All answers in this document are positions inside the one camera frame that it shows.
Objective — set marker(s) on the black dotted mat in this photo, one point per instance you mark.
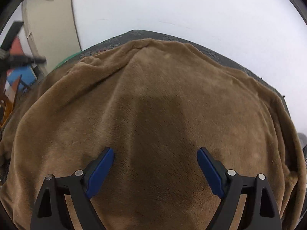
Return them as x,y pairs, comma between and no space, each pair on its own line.
215,52

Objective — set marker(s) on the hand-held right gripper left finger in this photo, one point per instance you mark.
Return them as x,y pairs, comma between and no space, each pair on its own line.
100,172

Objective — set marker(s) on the beige door panel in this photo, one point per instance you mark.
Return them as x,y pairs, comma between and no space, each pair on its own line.
52,28

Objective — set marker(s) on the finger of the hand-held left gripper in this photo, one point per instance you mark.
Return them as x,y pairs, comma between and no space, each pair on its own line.
24,60

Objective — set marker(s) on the brown fleece garment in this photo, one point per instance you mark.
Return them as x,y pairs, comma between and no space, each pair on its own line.
153,100

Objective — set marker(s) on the black bar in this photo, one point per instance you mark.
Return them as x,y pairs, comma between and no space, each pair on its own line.
12,34

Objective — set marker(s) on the green cloth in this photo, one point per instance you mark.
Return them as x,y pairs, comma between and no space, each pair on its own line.
66,61

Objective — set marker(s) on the red and blue box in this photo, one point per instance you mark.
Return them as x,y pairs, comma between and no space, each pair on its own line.
22,75

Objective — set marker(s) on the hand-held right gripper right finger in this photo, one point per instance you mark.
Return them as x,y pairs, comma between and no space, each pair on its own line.
209,172

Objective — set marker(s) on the wooden chair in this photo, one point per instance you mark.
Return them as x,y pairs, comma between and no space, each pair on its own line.
9,100

